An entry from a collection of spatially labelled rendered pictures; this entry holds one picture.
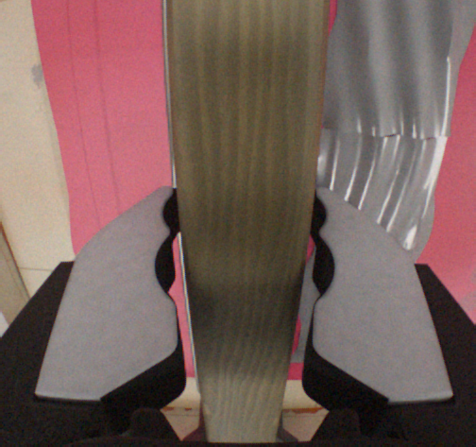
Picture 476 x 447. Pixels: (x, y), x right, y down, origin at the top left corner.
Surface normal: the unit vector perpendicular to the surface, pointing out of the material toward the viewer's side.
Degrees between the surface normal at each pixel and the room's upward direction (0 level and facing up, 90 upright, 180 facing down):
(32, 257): 0
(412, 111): 31
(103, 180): 0
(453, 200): 0
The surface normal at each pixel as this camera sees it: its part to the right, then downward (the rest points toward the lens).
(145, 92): 0.00, 0.52
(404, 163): -0.55, 0.40
